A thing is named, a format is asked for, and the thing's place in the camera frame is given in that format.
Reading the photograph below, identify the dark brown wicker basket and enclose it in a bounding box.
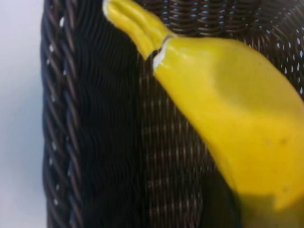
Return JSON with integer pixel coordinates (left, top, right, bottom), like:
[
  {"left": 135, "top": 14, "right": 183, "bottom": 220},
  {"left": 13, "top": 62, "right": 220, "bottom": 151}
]
[{"left": 40, "top": 0, "right": 304, "bottom": 228}]

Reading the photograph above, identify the yellow banana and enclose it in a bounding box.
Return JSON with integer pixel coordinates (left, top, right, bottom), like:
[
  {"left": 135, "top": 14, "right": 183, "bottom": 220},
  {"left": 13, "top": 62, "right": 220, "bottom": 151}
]
[{"left": 102, "top": 0, "right": 304, "bottom": 228}]

